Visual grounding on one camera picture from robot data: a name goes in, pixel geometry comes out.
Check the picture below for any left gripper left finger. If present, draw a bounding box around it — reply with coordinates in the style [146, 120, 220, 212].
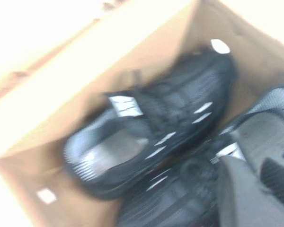
[215, 155, 284, 227]

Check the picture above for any black knit sneaker white tag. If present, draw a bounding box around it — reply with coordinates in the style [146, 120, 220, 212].
[63, 49, 235, 201]

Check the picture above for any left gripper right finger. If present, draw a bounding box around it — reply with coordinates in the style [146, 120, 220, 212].
[259, 157, 284, 209]

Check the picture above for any black knit sneaker foam stuffed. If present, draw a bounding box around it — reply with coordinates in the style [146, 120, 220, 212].
[123, 85, 284, 227]

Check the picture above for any brown cardboard shoe box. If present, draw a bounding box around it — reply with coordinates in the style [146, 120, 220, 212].
[0, 0, 284, 227]

